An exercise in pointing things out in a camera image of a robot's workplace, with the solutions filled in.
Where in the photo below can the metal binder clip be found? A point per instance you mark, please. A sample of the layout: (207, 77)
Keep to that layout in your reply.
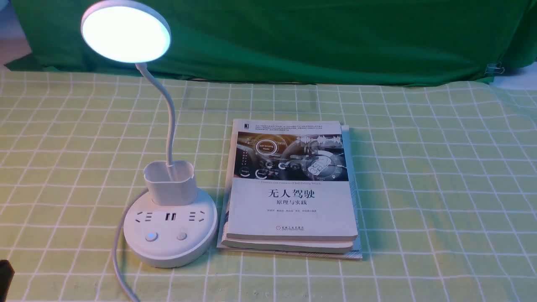
(494, 69)

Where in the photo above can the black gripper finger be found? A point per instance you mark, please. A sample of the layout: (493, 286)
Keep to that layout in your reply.
(6, 275)

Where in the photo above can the white desk lamp with base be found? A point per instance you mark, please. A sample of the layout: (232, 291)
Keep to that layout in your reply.
(174, 222)

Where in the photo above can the white self-driving textbook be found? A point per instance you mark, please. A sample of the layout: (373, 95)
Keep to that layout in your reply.
(289, 209)

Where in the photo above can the dark green backdrop cloth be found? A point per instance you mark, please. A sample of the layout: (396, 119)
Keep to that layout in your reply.
(357, 42)

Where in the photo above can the thin book under textbook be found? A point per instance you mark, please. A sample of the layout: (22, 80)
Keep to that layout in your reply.
(355, 235)

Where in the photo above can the green checkered tablecloth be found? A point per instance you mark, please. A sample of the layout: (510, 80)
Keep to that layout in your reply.
(446, 187)

